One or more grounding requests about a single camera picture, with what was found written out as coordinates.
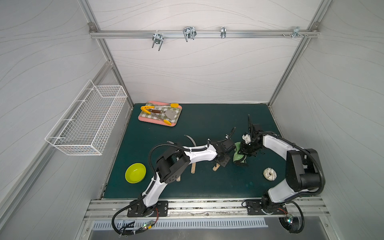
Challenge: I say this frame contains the green and black rag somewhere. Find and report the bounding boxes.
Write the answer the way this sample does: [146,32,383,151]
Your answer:
[233,142,248,167]

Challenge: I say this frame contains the small sickle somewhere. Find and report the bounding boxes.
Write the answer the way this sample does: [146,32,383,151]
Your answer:
[184,135,197,174]
[213,163,221,172]
[167,141,181,182]

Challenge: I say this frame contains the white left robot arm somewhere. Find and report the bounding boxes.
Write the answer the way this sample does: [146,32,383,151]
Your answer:
[140,138,236,209]

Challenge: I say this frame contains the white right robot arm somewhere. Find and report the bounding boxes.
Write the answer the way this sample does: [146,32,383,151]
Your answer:
[237,117,326,207]

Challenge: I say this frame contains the white frosted donut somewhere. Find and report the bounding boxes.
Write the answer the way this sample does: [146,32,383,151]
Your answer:
[263,168,277,182]

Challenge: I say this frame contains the green checkered cloth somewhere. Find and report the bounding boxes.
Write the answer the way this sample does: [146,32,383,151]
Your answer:
[140,102,183,125]

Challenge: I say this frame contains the pink plastic tray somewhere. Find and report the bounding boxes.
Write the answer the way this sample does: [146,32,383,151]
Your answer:
[137,100,183,127]

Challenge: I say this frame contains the yellow-tipped steel tongs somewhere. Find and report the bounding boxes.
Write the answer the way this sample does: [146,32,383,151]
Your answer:
[141,103,182,126]

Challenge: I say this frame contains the lime green bowl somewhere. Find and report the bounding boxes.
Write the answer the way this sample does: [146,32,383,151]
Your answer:
[125,163,147,184]

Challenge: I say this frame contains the small metal hook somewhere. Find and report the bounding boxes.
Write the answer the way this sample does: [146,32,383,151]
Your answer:
[221,27,227,39]

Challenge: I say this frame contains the middle metal hook clamp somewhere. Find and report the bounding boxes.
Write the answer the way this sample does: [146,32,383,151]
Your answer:
[183,27,197,42]

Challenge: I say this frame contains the metal hook clamp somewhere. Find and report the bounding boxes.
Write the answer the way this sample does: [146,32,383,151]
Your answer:
[152,33,164,51]
[183,27,197,42]

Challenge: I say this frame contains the left metal hook clamp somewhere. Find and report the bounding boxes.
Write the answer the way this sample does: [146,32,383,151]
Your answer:
[152,33,164,51]

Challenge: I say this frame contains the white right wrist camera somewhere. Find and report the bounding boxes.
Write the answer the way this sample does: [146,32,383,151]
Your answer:
[242,134,252,144]

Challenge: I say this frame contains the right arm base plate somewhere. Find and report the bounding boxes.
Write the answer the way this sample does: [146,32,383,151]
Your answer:
[242,199,288,216]

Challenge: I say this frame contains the wooden-handled steel spatula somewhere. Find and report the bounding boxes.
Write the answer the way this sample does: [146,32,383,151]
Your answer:
[149,109,178,120]

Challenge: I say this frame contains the right black cable bundle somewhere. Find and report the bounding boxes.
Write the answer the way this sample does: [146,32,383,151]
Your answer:
[278,200,306,234]

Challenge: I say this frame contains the black cable bundle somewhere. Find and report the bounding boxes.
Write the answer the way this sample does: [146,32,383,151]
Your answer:
[278,200,306,234]
[111,197,160,236]

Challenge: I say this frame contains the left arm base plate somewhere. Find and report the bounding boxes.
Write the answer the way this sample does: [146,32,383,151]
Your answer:
[127,201,169,218]

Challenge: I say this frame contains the right metal hook bracket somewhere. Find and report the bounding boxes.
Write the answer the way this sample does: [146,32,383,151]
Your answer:
[282,27,309,39]

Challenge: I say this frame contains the left black cable bundle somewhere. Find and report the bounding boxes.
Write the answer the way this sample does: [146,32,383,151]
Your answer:
[111,197,160,236]

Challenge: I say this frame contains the white wire basket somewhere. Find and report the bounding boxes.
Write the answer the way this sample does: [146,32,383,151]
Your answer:
[45,80,127,156]

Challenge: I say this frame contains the aluminium top rail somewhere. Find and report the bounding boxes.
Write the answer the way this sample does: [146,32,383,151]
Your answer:
[90,29,320,39]

